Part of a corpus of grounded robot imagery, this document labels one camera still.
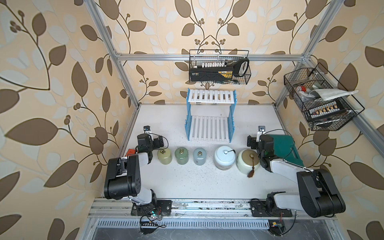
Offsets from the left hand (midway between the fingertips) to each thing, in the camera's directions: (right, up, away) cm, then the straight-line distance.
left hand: (155, 136), depth 95 cm
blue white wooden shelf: (+37, +5, +8) cm, 38 cm away
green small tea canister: (+18, -9, -10) cm, 23 cm away
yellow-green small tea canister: (+8, -10, -10) cm, 17 cm away
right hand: (+65, 0, -4) cm, 65 cm away
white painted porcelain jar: (+42, -10, -14) cm, 46 cm away
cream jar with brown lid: (+55, -12, -14) cm, 58 cm away
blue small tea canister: (+29, -10, -10) cm, 32 cm away
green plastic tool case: (+84, -8, +1) cm, 84 cm away
